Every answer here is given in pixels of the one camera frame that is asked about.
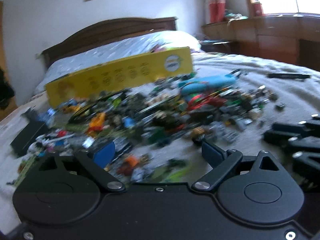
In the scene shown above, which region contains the black flat box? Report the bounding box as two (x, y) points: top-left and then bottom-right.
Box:
(10, 109), (49, 157)

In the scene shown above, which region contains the wooden sideboard cabinet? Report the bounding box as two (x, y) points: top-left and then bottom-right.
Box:
(202, 15), (319, 71)

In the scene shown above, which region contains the yellow cardboard box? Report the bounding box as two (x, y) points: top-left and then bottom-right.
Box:
(45, 47), (193, 108)

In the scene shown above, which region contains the dark wooden headboard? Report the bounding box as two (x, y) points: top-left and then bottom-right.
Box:
(41, 17), (177, 68)

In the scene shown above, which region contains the red cup on sill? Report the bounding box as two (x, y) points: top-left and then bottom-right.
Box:
(252, 2), (264, 17)

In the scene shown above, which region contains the red white curtain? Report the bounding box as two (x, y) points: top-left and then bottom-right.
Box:
(205, 0), (226, 24)

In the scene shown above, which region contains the blue plastic handle tool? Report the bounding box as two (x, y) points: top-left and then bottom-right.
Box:
(178, 74), (238, 95)

